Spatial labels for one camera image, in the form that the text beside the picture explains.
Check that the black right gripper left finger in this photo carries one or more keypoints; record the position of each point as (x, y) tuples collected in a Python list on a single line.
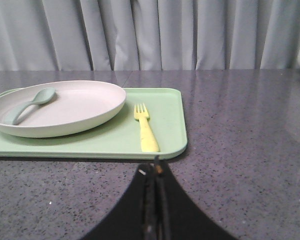
[(133, 217)]

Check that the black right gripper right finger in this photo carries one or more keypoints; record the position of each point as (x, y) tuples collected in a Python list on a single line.
[(179, 218)]

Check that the yellow plastic fork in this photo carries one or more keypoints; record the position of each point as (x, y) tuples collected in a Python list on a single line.
[(148, 141)]

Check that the cream round plate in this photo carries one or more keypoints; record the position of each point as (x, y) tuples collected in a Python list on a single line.
[(77, 105)]

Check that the light green tray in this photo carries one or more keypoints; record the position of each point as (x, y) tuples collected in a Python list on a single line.
[(118, 138)]

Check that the light green spoon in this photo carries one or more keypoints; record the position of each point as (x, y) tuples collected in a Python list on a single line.
[(41, 98)]

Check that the grey curtain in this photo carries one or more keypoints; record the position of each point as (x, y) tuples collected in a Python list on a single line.
[(148, 35)]

